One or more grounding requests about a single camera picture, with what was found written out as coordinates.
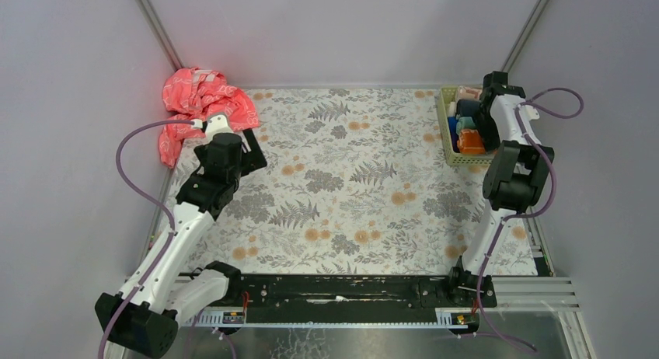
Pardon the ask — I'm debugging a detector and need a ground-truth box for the yellow and teal towel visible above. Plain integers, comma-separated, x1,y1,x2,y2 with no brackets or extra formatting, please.
456,117,477,134

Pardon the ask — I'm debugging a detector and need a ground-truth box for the orange and cream towel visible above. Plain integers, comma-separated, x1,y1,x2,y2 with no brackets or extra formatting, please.
457,129,486,155

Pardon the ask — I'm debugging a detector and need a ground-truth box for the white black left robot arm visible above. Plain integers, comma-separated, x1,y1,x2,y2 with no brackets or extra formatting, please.
95,129,267,358

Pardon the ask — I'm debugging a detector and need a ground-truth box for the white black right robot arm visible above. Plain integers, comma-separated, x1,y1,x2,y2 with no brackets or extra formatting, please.
459,71,549,277

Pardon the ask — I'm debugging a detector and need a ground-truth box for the rolled peach patterned towel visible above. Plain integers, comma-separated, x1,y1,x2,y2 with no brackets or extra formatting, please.
455,85,483,102

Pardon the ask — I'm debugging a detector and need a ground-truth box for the rolled dark grey towel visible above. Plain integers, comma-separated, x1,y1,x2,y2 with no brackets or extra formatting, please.
455,99,480,118

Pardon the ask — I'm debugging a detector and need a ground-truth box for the pale green plastic basket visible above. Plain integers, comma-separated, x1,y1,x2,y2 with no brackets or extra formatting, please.
437,85,493,166

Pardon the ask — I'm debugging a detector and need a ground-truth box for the rolled blue towel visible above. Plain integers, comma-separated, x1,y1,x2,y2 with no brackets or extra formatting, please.
447,117,459,153

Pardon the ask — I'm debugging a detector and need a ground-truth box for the pink patterned towel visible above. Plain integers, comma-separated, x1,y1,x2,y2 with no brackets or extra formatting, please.
158,67,260,169

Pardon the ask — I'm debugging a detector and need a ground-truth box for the floral patterned table mat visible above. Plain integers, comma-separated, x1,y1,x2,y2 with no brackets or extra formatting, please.
182,89,486,274

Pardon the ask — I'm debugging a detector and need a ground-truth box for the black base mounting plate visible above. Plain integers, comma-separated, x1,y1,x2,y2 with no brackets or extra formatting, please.
211,274,497,324

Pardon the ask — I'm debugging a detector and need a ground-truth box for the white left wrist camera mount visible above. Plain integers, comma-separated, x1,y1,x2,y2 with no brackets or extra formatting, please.
204,113,233,141

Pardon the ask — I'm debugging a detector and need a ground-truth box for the white slotted cable duct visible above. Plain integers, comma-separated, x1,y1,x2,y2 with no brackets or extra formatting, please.
182,309,246,327

